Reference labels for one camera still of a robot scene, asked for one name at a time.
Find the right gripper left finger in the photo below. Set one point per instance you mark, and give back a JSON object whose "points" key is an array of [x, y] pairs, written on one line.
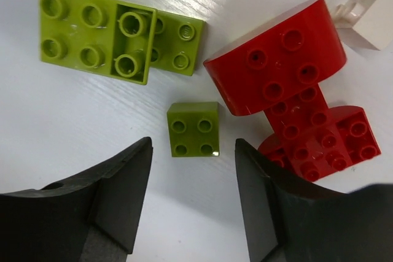
{"points": [[90, 216]]}

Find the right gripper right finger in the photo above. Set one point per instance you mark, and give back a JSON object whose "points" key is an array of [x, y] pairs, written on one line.
{"points": [[287, 218]]}

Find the small green square lego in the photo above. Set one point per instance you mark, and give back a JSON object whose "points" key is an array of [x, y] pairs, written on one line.
{"points": [[193, 129]]}

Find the red lego cluster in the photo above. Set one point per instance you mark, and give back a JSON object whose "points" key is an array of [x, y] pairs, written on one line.
{"points": [[276, 69]]}

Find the green and teal lego stack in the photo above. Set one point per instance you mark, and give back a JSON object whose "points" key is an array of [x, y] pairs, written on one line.
{"points": [[118, 39]]}

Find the white small lego piece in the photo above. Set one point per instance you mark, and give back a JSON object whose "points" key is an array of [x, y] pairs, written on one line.
{"points": [[364, 23]]}

